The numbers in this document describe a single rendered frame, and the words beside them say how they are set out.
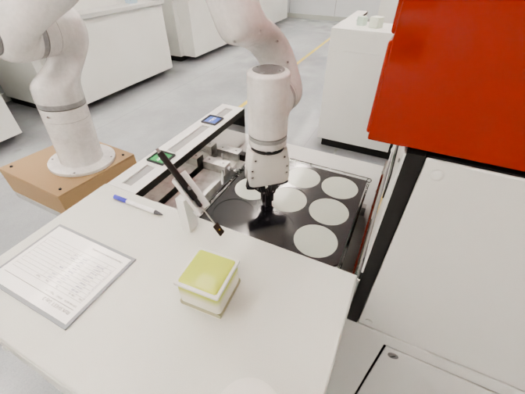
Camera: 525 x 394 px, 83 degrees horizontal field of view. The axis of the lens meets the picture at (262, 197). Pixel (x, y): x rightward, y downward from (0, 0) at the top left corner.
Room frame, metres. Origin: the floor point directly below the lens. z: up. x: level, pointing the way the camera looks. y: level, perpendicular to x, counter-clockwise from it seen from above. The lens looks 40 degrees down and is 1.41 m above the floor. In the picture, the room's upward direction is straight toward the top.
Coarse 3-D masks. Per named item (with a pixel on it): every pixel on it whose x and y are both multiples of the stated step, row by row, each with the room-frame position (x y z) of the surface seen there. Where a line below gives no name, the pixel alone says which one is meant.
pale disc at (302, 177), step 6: (300, 168) 0.74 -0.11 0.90; (306, 168) 0.74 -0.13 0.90; (294, 174) 0.71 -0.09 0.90; (300, 174) 0.71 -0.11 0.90; (306, 174) 0.71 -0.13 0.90; (312, 174) 0.71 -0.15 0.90; (318, 174) 0.71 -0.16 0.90; (288, 180) 0.68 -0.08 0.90; (294, 180) 0.68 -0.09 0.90; (300, 180) 0.68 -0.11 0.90; (306, 180) 0.68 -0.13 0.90; (312, 180) 0.68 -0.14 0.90; (318, 180) 0.68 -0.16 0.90; (300, 186) 0.65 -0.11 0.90; (306, 186) 0.65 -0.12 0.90; (312, 186) 0.65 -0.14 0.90
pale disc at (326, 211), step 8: (320, 200) 0.59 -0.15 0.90; (328, 200) 0.59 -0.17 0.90; (336, 200) 0.59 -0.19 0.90; (312, 208) 0.56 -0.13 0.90; (320, 208) 0.56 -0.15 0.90; (328, 208) 0.56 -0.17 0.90; (336, 208) 0.56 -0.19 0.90; (344, 208) 0.56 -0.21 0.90; (312, 216) 0.53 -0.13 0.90; (320, 216) 0.53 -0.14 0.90; (328, 216) 0.53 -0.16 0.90; (336, 216) 0.53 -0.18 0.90; (344, 216) 0.53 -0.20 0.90; (328, 224) 0.50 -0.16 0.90; (336, 224) 0.50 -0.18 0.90
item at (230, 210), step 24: (312, 168) 0.74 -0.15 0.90; (312, 192) 0.62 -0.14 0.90; (360, 192) 0.62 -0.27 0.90; (216, 216) 0.53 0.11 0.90; (240, 216) 0.53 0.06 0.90; (264, 216) 0.53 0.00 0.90; (288, 216) 0.53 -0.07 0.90; (264, 240) 0.45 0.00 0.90; (288, 240) 0.45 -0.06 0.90; (336, 264) 0.38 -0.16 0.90
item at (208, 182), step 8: (232, 160) 0.81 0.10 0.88; (240, 160) 0.82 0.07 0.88; (200, 176) 0.73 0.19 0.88; (208, 176) 0.73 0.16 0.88; (216, 176) 0.73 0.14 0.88; (224, 176) 0.73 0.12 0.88; (200, 184) 0.68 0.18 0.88; (208, 184) 0.68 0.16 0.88; (216, 184) 0.69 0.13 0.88; (208, 192) 0.65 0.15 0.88; (168, 200) 0.61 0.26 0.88; (208, 200) 0.64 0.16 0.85; (176, 208) 0.58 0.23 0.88
